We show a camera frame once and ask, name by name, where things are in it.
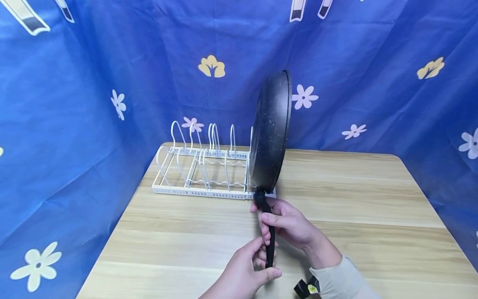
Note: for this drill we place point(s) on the person's right forearm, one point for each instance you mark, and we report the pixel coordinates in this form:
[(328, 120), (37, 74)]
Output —
[(345, 280)]

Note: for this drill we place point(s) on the black wrist band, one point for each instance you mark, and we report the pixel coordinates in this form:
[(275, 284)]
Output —
[(305, 288)]

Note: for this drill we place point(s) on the black frying pan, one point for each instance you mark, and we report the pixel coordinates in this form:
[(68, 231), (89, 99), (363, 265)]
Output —
[(270, 133)]

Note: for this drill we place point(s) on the person's right hand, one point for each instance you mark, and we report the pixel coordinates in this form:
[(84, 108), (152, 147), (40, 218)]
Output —
[(297, 226)]

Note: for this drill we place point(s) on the person's left hand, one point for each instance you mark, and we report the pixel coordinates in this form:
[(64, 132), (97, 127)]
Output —
[(235, 276)]

